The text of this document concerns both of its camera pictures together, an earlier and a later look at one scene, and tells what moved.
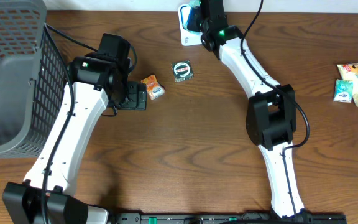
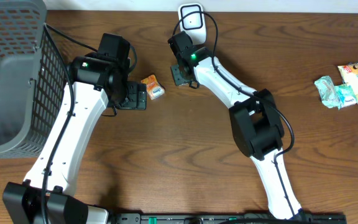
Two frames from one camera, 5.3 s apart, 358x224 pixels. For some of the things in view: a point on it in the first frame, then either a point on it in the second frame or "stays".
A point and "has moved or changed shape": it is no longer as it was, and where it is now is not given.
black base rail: x=226 y=218 stays
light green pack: x=193 y=20 to x=329 y=95
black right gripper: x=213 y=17 to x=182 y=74
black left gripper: x=133 y=103 stays
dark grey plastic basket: x=23 y=78 stays
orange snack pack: x=155 y=89 stays
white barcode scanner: x=188 y=38 stays
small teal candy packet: x=343 y=91 has moved or changed shape
